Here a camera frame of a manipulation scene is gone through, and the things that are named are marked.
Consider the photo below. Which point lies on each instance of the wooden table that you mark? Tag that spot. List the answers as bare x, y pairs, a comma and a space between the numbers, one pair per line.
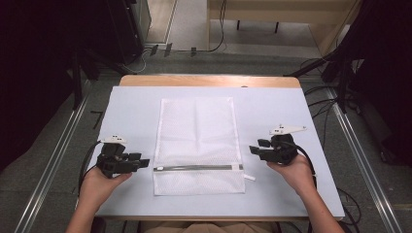
207, 81

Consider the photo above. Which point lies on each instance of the black cabinet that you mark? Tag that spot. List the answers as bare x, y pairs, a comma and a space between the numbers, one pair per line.
124, 29

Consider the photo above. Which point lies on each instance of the black metal stand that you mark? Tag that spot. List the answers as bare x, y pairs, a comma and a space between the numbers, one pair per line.
77, 81
343, 74

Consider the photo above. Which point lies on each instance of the metal floor rail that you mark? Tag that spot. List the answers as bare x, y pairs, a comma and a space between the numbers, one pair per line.
51, 165
366, 161

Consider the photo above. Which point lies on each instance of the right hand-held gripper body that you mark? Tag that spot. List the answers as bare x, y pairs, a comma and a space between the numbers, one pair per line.
281, 149

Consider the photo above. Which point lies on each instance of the person's left hand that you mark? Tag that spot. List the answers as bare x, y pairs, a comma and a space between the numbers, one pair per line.
97, 186

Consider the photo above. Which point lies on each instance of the dark curtain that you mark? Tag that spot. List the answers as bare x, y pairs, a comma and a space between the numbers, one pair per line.
32, 64
385, 64

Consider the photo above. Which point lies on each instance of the light blue table mat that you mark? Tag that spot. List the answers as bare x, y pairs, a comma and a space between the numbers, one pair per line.
136, 110

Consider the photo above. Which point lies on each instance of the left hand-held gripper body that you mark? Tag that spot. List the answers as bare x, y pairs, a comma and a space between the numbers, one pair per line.
111, 160

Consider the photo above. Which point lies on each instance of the person's right hand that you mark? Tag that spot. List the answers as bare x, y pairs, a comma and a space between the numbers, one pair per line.
295, 174

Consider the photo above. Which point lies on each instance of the person's beige trousers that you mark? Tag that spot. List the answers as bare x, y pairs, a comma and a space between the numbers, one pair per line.
207, 227

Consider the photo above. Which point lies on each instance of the white mesh laundry bag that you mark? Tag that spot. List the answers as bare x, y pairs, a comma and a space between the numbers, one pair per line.
197, 145

